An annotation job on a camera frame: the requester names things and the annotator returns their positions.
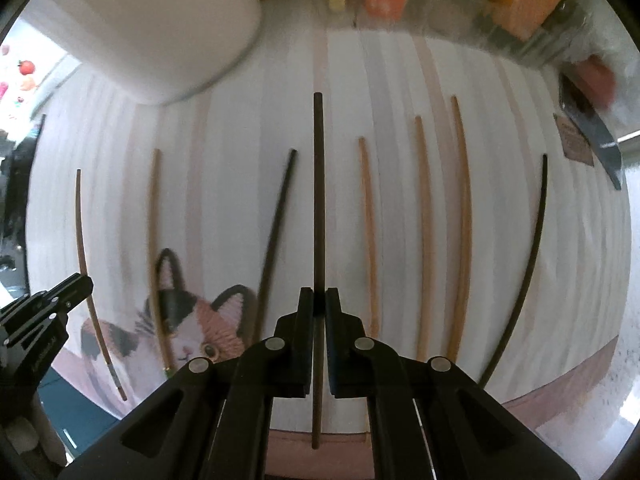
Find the brown card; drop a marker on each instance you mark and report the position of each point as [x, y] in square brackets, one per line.
[574, 142]

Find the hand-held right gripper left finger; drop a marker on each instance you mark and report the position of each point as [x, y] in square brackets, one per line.
[305, 320]

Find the dark wooden chopstick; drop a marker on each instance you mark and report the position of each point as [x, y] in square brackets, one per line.
[276, 225]
[318, 185]
[536, 255]

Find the red object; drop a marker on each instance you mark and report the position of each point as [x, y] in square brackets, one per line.
[596, 82]

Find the brown wooden chopstick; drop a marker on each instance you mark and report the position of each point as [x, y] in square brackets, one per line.
[466, 220]
[369, 235]
[153, 240]
[86, 265]
[426, 240]

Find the cream plastic utensil holder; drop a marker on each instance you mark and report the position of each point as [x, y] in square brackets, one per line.
[150, 25]

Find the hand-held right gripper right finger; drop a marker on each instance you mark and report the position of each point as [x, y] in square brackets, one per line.
[334, 320]

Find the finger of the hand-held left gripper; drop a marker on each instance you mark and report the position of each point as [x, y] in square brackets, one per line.
[70, 290]

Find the orange persimmon wall sticker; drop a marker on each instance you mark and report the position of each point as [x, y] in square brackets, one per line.
[26, 66]

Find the striped mat with cat print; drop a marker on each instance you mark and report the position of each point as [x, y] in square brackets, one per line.
[235, 200]

